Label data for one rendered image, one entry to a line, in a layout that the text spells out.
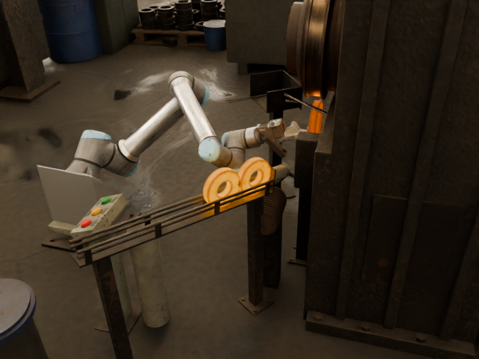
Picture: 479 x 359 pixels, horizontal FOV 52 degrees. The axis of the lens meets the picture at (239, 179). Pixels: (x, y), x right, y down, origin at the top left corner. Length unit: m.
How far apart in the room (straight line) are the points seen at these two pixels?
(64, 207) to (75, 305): 0.54
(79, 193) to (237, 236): 0.86
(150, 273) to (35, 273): 0.84
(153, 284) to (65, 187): 0.79
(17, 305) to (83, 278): 0.71
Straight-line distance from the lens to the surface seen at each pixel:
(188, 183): 3.14
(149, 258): 2.00
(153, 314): 2.23
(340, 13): 1.90
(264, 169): 1.89
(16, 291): 2.00
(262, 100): 2.78
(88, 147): 2.66
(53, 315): 2.47
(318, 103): 2.16
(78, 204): 2.64
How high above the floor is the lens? 1.74
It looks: 33 degrees down
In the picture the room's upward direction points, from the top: 2 degrees counter-clockwise
